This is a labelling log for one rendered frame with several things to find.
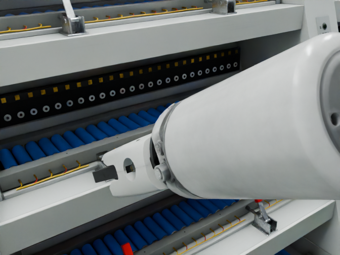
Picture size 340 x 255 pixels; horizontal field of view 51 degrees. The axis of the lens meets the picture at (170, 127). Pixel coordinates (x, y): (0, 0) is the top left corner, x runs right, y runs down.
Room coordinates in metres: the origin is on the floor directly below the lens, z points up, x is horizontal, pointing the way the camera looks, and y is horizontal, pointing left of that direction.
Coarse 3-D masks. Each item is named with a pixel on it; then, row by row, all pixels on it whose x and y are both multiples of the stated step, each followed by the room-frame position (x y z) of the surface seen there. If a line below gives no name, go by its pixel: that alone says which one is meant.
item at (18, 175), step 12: (132, 132) 0.57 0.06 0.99; (144, 132) 0.57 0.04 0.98; (96, 144) 0.54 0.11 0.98; (108, 144) 0.54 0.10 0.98; (120, 144) 0.55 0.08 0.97; (48, 156) 0.51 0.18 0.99; (60, 156) 0.51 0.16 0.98; (72, 156) 0.51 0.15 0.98; (84, 156) 0.52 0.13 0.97; (96, 156) 0.53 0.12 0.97; (12, 168) 0.48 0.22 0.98; (24, 168) 0.48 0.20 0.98; (36, 168) 0.48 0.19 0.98; (48, 168) 0.49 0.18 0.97; (60, 168) 0.50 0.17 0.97; (0, 180) 0.46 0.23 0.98; (12, 180) 0.47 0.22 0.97; (24, 180) 0.48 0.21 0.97; (36, 180) 0.47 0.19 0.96
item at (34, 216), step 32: (160, 96) 0.72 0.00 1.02; (32, 128) 0.60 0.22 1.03; (96, 160) 0.54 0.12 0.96; (0, 192) 0.44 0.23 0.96; (32, 192) 0.46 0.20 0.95; (64, 192) 0.46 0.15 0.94; (96, 192) 0.46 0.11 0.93; (0, 224) 0.40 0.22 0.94; (32, 224) 0.42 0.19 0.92; (64, 224) 0.45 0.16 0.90
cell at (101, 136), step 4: (92, 124) 0.62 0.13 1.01; (88, 128) 0.61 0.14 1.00; (92, 128) 0.61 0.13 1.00; (96, 128) 0.60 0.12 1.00; (88, 132) 0.61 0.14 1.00; (92, 132) 0.60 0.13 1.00; (96, 132) 0.59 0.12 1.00; (100, 132) 0.59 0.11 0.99; (96, 136) 0.58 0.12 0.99; (100, 136) 0.58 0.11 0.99; (104, 136) 0.57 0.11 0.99
